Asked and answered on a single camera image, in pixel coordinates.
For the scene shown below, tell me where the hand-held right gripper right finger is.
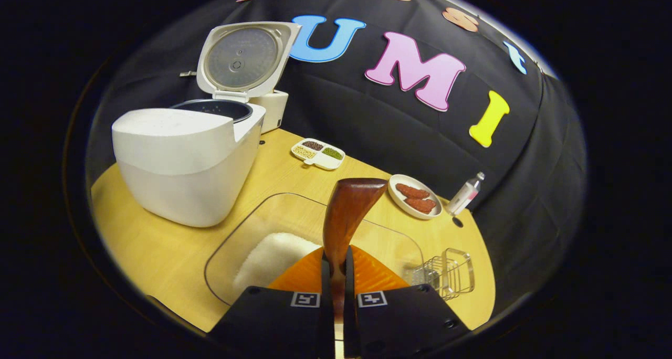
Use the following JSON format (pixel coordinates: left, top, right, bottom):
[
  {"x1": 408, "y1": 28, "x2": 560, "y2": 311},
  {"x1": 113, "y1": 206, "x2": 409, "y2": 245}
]
[{"x1": 344, "y1": 245, "x2": 470, "y2": 359}]

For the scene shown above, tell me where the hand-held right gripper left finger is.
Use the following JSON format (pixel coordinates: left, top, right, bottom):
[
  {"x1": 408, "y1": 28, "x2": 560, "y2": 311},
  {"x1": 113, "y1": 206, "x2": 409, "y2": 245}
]
[{"x1": 207, "y1": 246, "x2": 337, "y2": 359}]

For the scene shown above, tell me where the white rice heap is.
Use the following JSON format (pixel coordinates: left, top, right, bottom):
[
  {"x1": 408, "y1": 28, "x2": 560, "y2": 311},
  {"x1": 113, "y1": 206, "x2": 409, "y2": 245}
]
[{"x1": 232, "y1": 232, "x2": 322, "y2": 297}]

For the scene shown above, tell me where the brown wooden spoon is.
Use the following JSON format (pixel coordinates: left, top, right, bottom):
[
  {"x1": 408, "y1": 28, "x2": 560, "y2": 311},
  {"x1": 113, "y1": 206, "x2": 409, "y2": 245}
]
[{"x1": 322, "y1": 178, "x2": 389, "y2": 359}]

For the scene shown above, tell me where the wire chopstick holder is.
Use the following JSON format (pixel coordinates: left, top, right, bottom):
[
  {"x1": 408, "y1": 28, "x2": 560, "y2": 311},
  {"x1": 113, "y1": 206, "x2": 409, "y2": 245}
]
[{"x1": 404, "y1": 248, "x2": 476, "y2": 301}]

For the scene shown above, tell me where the white rice cooker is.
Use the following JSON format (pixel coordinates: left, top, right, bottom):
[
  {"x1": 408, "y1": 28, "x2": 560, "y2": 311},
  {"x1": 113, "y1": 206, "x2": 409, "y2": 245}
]
[{"x1": 111, "y1": 22, "x2": 302, "y2": 228}]

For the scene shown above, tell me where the clear plastic container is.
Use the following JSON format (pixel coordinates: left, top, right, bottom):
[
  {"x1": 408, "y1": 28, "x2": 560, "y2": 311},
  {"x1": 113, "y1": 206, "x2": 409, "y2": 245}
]
[{"x1": 204, "y1": 192, "x2": 425, "y2": 307}]

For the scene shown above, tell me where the white round plate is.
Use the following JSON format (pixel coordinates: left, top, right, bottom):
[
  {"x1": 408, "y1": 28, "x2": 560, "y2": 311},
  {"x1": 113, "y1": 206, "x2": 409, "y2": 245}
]
[{"x1": 388, "y1": 174, "x2": 443, "y2": 220}]

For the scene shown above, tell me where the red meat piece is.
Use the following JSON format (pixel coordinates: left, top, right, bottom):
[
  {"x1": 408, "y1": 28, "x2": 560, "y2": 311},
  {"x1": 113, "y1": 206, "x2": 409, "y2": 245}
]
[
  {"x1": 395, "y1": 183, "x2": 431, "y2": 199},
  {"x1": 403, "y1": 197, "x2": 437, "y2": 215}
]

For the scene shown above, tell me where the white divided bean dish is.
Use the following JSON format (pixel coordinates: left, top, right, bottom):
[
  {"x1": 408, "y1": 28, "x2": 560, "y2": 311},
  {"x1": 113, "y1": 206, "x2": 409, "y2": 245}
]
[{"x1": 291, "y1": 138, "x2": 346, "y2": 171}]

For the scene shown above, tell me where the small clear bottle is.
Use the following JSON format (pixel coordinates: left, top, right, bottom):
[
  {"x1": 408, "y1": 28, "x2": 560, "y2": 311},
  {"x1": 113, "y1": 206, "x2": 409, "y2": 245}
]
[{"x1": 446, "y1": 171, "x2": 486, "y2": 216}]

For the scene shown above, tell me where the white toaster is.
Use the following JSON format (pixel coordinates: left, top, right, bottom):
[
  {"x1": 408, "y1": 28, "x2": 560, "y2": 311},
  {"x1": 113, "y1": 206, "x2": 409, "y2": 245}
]
[{"x1": 251, "y1": 89, "x2": 289, "y2": 134}]

